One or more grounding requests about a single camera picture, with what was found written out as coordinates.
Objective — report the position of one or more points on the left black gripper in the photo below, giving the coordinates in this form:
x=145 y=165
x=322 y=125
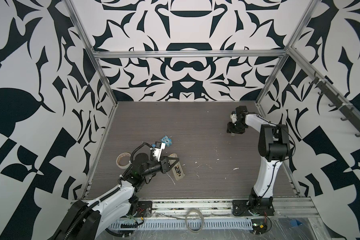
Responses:
x=164 y=165

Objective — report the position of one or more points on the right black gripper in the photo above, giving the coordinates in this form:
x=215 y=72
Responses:
x=229 y=129

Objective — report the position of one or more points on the white remote control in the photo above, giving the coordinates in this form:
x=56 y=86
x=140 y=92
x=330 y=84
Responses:
x=177 y=167

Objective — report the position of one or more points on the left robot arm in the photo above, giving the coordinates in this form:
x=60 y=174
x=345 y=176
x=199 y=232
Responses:
x=87 y=220

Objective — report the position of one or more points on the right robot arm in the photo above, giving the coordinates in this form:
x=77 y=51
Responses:
x=274 y=148

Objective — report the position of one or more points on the blue owl toy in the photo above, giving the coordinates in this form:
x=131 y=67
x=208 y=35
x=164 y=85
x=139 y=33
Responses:
x=167 y=141

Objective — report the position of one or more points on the beige tape roll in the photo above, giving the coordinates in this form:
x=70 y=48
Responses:
x=123 y=160

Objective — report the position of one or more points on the small green circuit board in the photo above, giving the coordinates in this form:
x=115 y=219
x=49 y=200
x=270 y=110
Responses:
x=260 y=226

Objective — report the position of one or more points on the blue tape piece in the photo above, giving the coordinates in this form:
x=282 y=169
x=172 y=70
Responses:
x=295 y=223

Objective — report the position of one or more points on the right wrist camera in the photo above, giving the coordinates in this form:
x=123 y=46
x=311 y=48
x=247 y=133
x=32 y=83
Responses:
x=233 y=117

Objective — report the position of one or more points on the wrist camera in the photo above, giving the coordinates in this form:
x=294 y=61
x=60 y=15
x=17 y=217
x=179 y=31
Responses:
x=233 y=117
x=156 y=151

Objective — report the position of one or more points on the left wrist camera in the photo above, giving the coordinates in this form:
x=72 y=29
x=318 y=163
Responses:
x=156 y=151

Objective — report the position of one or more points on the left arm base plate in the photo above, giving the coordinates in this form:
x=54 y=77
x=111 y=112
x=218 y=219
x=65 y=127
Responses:
x=141 y=209

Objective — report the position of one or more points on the white slotted cable duct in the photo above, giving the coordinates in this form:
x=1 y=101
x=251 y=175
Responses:
x=174 y=224

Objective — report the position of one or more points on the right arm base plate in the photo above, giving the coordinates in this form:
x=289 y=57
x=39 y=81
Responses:
x=263 y=207

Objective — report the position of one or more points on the wall hook rail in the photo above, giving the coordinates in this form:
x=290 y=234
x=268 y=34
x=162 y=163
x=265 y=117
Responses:
x=338 y=101

